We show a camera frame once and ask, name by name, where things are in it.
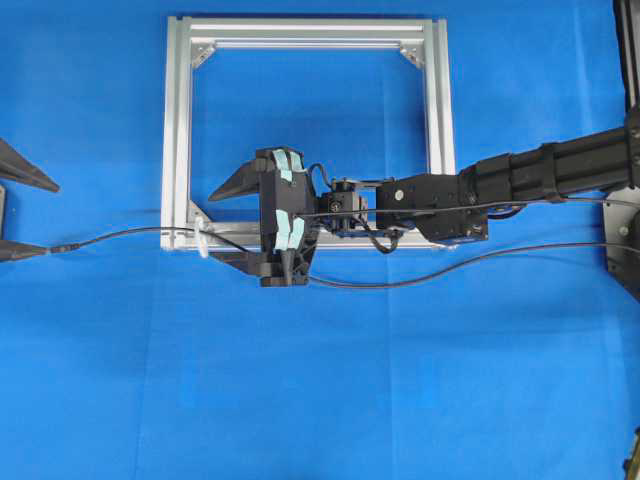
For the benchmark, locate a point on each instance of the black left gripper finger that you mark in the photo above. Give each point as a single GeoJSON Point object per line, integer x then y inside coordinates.
{"type": "Point", "coordinates": [16, 251]}
{"type": "Point", "coordinates": [15, 167]}

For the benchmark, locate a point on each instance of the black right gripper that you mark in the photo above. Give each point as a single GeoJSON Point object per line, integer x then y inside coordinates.
{"type": "Point", "coordinates": [286, 196]}

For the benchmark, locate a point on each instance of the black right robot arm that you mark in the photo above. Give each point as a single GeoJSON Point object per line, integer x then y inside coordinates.
{"type": "Point", "coordinates": [442, 208]}

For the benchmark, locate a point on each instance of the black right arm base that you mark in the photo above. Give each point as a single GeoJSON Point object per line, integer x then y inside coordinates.
{"type": "Point", "coordinates": [621, 210]}

